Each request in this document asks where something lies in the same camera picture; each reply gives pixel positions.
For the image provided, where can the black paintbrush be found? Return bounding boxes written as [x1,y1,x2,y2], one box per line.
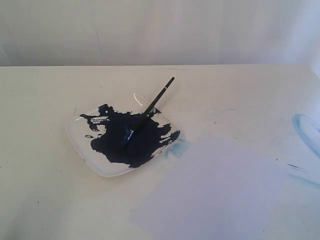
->
[122,76,175,149]

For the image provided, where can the white square paint plate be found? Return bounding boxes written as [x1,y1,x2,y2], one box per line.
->
[66,93,181,178]

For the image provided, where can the white paper sheet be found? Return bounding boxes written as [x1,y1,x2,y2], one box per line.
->
[130,136,320,240]

